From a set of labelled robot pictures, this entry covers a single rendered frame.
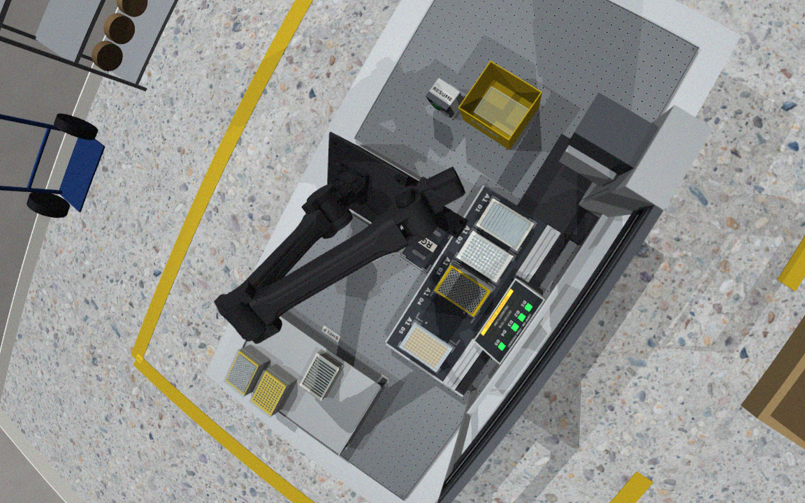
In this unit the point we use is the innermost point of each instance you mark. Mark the yellow waste bin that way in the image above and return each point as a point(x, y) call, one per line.
point(509, 84)

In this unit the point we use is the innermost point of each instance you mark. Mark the grey multi-trough reservoir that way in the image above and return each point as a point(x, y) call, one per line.
point(499, 215)

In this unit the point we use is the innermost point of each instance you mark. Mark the black rectangular nest labelled rg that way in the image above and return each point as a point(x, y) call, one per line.
point(425, 253)

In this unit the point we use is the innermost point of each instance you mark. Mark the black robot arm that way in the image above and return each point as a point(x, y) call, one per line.
point(254, 307)

